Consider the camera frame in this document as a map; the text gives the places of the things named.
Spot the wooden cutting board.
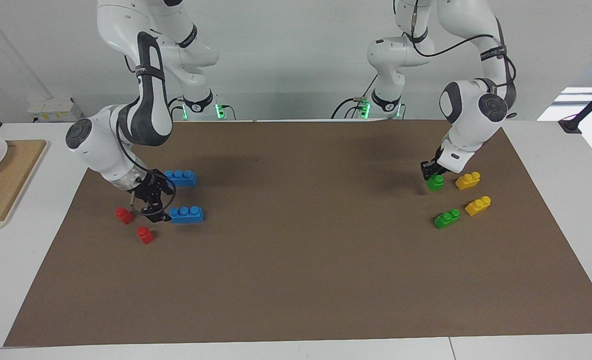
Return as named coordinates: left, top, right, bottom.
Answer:
left=0, top=139, right=50, bottom=232

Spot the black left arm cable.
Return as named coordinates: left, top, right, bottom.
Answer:
left=410, top=0, right=518, bottom=121

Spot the black clamp stand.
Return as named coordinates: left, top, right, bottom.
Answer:
left=558, top=79, right=592, bottom=135

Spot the brown table mat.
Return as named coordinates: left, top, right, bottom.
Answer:
left=3, top=119, right=592, bottom=347

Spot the yellow two-stud block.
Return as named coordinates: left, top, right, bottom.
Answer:
left=455, top=171, right=481, bottom=191
left=465, top=195, right=492, bottom=217

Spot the white power strip box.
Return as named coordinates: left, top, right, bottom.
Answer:
left=27, top=97, right=83, bottom=124

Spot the black base cable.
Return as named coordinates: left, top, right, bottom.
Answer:
left=330, top=75, right=378, bottom=120
left=163, top=96, right=183, bottom=122

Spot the blue three-stud brick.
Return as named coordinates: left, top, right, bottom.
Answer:
left=165, top=170, right=198, bottom=187
left=169, top=206, right=205, bottom=224

